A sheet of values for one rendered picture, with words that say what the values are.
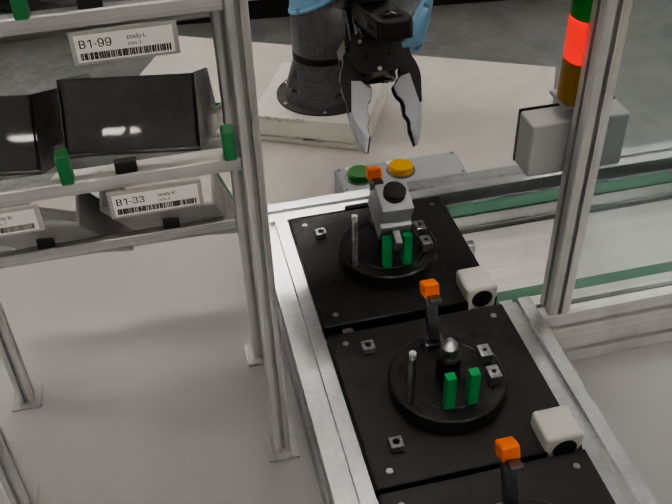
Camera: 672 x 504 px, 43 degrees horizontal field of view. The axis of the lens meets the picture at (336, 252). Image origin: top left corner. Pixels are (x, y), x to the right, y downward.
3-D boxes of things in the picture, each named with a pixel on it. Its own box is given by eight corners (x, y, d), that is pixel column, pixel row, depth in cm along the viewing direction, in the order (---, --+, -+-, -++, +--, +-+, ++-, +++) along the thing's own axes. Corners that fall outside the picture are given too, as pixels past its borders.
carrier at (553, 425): (327, 347, 111) (324, 274, 103) (500, 313, 115) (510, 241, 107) (377, 502, 93) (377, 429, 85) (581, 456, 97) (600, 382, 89)
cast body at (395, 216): (367, 202, 119) (373, 172, 113) (397, 198, 119) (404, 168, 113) (381, 253, 115) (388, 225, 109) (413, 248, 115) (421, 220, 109)
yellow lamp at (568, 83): (549, 89, 99) (555, 50, 96) (589, 83, 100) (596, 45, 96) (568, 110, 95) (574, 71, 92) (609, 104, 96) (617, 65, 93)
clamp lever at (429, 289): (423, 337, 105) (418, 280, 103) (438, 334, 106) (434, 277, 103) (432, 348, 102) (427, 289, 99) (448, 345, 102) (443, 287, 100)
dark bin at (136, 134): (123, 126, 109) (116, 67, 107) (225, 121, 110) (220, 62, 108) (65, 157, 82) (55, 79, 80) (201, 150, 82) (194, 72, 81)
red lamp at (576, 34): (555, 50, 96) (561, 8, 92) (596, 44, 96) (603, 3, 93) (575, 70, 92) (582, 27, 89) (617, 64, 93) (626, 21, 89)
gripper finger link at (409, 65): (428, 99, 111) (401, 37, 110) (431, 96, 109) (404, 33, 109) (396, 113, 110) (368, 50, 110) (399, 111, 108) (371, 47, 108)
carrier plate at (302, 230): (289, 230, 130) (289, 219, 129) (439, 205, 134) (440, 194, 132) (324, 338, 112) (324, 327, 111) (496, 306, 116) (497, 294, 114)
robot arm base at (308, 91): (296, 72, 177) (293, 27, 171) (368, 77, 174) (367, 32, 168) (277, 108, 166) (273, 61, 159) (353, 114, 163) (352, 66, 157)
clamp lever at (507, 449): (497, 503, 87) (493, 438, 84) (516, 499, 87) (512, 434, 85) (511, 524, 83) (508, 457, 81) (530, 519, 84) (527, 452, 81)
